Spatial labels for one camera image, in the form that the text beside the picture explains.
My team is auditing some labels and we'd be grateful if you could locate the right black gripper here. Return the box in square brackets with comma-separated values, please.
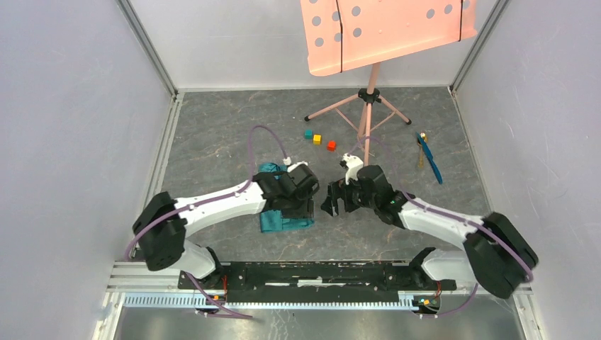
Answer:
[320, 176, 378, 217]

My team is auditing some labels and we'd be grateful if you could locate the teal cloth napkin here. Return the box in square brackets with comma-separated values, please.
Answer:
[258, 162, 315, 233]

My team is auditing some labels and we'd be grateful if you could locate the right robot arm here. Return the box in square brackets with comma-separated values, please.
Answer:
[321, 165, 539, 299]

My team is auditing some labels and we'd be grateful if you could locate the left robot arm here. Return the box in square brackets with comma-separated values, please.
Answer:
[133, 162, 319, 289]

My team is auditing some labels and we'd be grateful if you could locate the red cube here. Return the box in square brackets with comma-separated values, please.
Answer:
[327, 140, 337, 152]

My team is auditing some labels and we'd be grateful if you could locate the gold spoon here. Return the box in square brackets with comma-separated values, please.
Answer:
[417, 132, 427, 169]

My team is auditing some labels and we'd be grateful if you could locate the pink music stand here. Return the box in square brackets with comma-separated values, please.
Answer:
[300, 0, 477, 137]

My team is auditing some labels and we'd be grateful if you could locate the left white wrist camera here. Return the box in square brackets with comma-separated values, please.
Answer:
[283, 157, 308, 172]

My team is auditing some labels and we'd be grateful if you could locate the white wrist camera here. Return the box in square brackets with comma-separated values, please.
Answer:
[283, 157, 308, 172]
[340, 153, 364, 185]

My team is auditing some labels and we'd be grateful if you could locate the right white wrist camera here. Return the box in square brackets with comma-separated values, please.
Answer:
[340, 153, 364, 185]

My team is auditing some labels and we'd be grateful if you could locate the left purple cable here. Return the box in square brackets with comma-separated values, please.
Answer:
[124, 125, 292, 321]

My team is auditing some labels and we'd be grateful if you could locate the purple cable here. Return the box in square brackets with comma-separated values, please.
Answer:
[124, 125, 292, 321]
[349, 136, 535, 319]

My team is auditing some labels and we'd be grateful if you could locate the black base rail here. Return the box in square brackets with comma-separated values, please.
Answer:
[200, 261, 457, 310]

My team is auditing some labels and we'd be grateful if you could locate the blue handled utensil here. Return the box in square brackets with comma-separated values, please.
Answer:
[422, 142, 443, 184]

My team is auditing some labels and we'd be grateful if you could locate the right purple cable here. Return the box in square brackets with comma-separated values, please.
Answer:
[349, 136, 535, 319]

